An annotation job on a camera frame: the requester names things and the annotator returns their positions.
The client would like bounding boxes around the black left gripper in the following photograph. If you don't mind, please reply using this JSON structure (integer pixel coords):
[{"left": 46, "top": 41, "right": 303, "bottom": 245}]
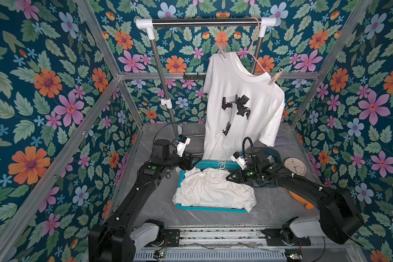
[{"left": 161, "top": 150, "right": 200, "bottom": 171}]

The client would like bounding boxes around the plain white t-shirt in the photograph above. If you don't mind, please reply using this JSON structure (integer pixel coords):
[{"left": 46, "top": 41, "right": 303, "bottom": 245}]
[{"left": 172, "top": 168, "right": 257, "bottom": 212}]

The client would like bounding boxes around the white printed t-shirt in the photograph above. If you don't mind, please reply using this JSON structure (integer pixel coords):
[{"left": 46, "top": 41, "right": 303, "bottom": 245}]
[{"left": 203, "top": 52, "right": 285, "bottom": 160}]

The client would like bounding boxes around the pink wire hanger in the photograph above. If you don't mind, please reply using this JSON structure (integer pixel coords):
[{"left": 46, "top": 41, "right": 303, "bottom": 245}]
[{"left": 236, "top": 16, "right": 271, "bottom": 74}]

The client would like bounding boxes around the white plastic hanger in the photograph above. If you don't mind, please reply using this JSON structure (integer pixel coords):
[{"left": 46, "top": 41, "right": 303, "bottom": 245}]
[{"left": 217, "top": 160, "right": 227, "bottom": 170}]

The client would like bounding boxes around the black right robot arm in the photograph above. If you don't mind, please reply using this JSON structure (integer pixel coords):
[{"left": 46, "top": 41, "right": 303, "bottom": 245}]
[{"left": 227, "top": 137, "right": 365, "bottom": 245}]

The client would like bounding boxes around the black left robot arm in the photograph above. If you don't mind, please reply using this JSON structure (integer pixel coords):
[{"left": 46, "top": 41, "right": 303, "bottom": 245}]
[{"left": 88, "top": 135, "right": 201, "bottom": 262}]

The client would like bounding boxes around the teal laundry basket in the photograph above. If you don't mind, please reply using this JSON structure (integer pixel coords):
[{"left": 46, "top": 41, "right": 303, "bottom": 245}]
[{"left": 175, "top": 159, "right": 248, "bottom": 214}]

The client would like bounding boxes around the teal clothespin tray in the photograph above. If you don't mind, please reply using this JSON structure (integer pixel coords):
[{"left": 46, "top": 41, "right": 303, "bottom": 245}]
[{"left": 257, "top": 147, "right": 282, "bottom": 164}]

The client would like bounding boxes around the orange plush toy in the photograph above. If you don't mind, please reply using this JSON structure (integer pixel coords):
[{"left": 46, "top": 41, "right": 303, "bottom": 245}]
[{"left": 289, "top": 191, "right": 314, "bottom": 210}]

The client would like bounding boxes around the white steel clothes rack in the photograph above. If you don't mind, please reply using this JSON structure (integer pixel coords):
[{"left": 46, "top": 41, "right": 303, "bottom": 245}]
[{"left": 135, "top": 17, "right": 277, "bottom": 135}]

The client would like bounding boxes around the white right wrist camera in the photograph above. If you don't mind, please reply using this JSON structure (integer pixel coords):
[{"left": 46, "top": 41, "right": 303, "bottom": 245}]
[{"left": 230, "top": 151, "right": 248, "bottom": 170}]

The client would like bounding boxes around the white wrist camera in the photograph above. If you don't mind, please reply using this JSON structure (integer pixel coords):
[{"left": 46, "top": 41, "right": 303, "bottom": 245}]
[
  {"left": 230, "top": 151, "right": 248, "bottom": 170},
  {"left": 176, "top": 134, "right": 191, "bottom": 157}
]

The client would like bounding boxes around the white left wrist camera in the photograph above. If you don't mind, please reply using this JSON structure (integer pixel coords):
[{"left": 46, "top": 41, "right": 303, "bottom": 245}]
[{"left": 176, "top": 134, "right": 191, "bottom": 157}]

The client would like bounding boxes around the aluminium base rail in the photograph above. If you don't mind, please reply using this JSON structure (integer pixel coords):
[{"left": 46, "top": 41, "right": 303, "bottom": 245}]
[{"left": 84, "top": 225, "right": 367, "bottom": 262}]

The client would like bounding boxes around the black wall hook rail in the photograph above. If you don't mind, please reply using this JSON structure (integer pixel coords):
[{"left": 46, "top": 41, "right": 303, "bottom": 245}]
[{"left": 183, "top": 73, "right": 206, "bottom": 81}]

